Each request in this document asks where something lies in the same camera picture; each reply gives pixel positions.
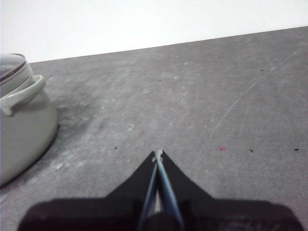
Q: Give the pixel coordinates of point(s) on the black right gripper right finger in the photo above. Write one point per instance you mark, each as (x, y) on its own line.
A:
(216, 214)

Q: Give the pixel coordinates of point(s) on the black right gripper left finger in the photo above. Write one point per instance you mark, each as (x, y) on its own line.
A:
(96, 214)

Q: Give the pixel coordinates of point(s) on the pale green electric pot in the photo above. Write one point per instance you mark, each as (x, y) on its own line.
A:
(26, 134)

